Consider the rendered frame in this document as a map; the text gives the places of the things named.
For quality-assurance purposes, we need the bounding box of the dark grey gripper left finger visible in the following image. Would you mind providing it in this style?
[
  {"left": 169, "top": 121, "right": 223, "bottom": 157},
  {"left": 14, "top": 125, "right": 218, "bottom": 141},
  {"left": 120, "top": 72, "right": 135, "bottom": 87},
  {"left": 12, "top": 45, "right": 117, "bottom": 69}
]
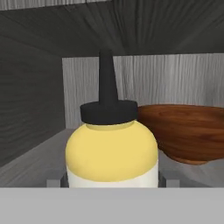
[{"left": 46, "top": 172, "right": 70, "bottom": 189}]

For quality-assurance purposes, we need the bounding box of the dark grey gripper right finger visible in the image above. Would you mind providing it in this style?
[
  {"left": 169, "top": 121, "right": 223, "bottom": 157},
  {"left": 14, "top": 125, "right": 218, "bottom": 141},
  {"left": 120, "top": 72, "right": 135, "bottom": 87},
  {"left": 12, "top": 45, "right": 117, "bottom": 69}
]
[{"left": 157, "top": 171, "right": 180, "bottom": 189}]

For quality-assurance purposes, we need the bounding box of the yellow condiment bottle black cap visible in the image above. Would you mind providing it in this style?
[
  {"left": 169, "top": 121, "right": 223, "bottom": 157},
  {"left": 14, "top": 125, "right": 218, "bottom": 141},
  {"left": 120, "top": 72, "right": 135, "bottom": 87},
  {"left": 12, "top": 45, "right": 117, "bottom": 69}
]
[{"left": 64, "top": 49, "right": 159, "bottom": 189}]

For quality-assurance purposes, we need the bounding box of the brown wooden bowl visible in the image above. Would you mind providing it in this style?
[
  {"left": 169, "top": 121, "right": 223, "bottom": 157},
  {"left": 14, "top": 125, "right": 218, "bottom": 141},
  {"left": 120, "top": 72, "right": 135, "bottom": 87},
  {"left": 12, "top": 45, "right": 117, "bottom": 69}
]
[{"left": 136, "top": 104, "right": 224, "bottom": 166}]

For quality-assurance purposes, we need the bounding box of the grey wooden cabinet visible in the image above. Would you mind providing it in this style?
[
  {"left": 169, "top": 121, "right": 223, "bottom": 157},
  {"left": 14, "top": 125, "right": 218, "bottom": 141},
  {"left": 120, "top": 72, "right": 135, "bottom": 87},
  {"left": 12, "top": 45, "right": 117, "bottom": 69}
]
[{"left": 0, "top": 0, "right": 224, "bottom": 189}]

